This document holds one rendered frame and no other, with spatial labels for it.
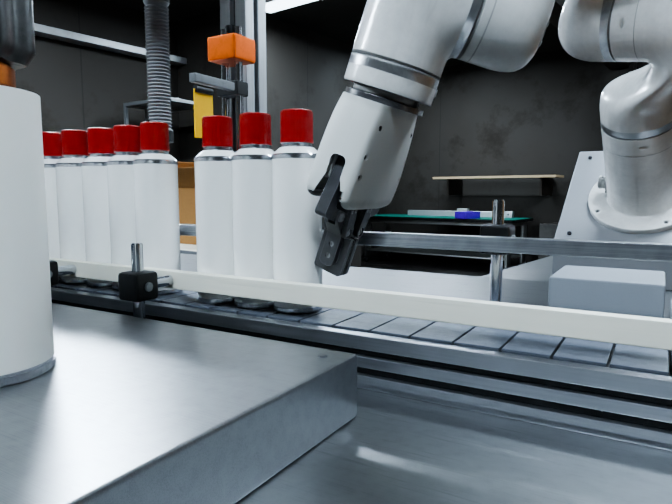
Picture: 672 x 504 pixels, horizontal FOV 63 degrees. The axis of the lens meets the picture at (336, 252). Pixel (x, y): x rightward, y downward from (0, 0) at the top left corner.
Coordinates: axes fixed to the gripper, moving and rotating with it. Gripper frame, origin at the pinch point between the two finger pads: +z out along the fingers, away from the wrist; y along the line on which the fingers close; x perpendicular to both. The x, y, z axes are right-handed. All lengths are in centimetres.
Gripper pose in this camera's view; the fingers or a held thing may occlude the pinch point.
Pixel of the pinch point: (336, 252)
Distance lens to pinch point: 55.3
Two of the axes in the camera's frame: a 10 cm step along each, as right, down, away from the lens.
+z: -2.9, 9.2, 2.7
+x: 8.1, 3.9, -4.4
